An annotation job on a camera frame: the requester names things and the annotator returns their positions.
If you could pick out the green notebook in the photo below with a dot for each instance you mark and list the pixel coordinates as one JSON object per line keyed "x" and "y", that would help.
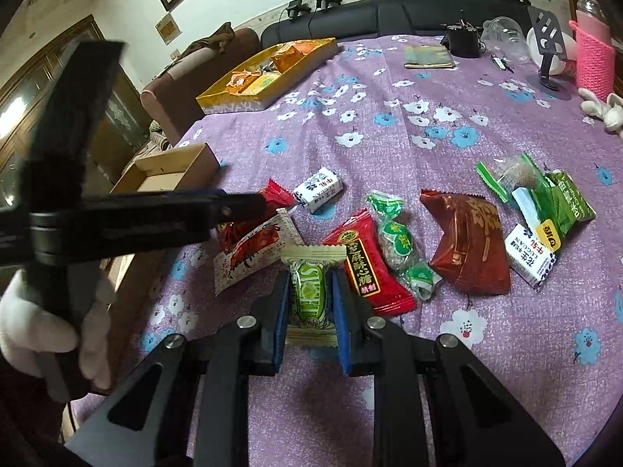
{"x": 428, "y": 56}

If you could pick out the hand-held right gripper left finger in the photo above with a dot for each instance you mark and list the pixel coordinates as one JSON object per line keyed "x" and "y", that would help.
{"x": 280, "y": 323}

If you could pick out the green white packet orange label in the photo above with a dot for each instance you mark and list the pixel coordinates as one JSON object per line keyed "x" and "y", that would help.
{"x": 535, "y": 209}

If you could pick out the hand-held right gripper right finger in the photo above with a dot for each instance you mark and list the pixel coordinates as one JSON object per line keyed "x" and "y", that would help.
{"x": 343, "y": 333}

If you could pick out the green white candy packet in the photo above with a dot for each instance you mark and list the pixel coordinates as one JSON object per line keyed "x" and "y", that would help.
{"x": 309, "y": 296}

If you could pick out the white plush toy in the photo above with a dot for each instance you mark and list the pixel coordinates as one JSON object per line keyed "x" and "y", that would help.
{"x": 606, "y": 107}

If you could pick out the yellow green snack packet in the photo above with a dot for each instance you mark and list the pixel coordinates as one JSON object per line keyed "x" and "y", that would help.
{"x": 265, "y": 82}

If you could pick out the black pen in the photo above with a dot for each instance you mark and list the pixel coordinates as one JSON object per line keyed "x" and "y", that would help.
{"x": 501, "y": 62}

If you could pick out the black clip-on device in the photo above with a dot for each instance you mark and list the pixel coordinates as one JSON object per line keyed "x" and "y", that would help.
{"x": 297, "y": 8}
{"x": 325, "y": 0}

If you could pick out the patterned blanket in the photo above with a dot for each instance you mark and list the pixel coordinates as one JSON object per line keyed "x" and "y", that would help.
{"x": 158, "y": 138}

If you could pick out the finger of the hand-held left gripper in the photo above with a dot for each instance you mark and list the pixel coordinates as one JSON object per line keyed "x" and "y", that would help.
{"x": 146, "y": 241}
{"x": 194, "y": 206}

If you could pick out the red white snack packet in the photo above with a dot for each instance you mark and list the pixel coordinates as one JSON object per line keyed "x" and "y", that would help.
{"x": 253, "y": 253}

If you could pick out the bottle with pink knitted sleeve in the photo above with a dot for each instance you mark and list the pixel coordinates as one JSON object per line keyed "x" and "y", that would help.
{"x": 591, "y": 53}

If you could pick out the person's left hand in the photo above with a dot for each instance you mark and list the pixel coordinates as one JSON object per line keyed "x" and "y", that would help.
{"x": 29, "y": 326}

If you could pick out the red packet with yellow label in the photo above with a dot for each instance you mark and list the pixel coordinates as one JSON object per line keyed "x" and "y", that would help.
{"x": 360, "y": 253}

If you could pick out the dark red snack packet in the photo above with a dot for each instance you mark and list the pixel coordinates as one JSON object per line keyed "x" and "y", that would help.
{"x": 467, "y": 238}

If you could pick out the small orange snack packet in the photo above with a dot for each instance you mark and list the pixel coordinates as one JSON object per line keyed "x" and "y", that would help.
{"x": 241, "y": 80}

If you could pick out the clear green cake packet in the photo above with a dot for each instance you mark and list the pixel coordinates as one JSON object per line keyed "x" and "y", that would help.
{"x": 511, "y": 172}

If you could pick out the black pouch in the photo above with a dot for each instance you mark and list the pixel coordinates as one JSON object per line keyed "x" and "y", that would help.
{"x": 462, "y": 39}

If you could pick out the green twisted candy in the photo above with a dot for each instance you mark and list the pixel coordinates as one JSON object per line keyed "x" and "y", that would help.
{"x": 386, "y": 203}
{"x": 399, "y": 243}

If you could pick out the clear plastic cup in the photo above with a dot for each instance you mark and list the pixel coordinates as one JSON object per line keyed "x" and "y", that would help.
{"x": 506, "y": 34}

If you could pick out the brown cardboard box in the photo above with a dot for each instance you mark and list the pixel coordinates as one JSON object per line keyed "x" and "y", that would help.
{"x": 165, "y": 175}

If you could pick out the silver snack packet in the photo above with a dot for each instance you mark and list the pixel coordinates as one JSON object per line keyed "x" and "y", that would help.
{"x": 265, "y": 64}

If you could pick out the white bowl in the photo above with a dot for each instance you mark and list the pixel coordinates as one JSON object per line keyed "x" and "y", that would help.
{"x": 564, "y": 48}

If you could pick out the wooden wardrobe with glass doors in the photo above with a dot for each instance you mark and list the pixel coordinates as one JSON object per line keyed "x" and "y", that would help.
{"x": 29, "y": 87}

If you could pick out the brown armchair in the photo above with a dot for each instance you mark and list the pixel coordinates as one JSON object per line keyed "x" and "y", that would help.
{"x": 194, "y": 78}

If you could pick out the small red candy packet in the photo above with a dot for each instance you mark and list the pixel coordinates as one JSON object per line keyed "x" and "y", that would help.
{"x": 233, "y": 234}
{"x": 275, "y": 194}

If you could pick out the dark green snack packet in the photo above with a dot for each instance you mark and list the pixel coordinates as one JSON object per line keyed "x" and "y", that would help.
{"x": 572, "y": 199}

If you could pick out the large orange snack packet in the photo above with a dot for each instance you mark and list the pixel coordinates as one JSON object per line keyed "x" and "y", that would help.
{"x": 292, "y": 53}

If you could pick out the framed wall certificate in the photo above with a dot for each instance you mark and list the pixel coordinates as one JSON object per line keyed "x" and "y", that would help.
{"x": 168, "y": 27}

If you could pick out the black phone stand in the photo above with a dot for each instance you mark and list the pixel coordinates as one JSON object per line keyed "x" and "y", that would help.
{"x": 545, "y": 34}

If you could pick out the brown cloth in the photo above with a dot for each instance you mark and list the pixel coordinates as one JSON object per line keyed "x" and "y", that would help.
{"x": 221, "y": 34}

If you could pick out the white blue candy box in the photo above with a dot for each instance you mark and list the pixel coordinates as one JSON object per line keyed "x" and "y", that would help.
{"x": 528, "y": 255}
{"x": 319, "y": 188}

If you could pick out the black sofa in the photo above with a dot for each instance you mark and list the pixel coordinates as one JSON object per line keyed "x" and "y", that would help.
{"x": 389, "y": 12}

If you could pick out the yellow patterned box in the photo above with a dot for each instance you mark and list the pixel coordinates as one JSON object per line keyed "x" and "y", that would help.
{"x": 228, "y": 104}

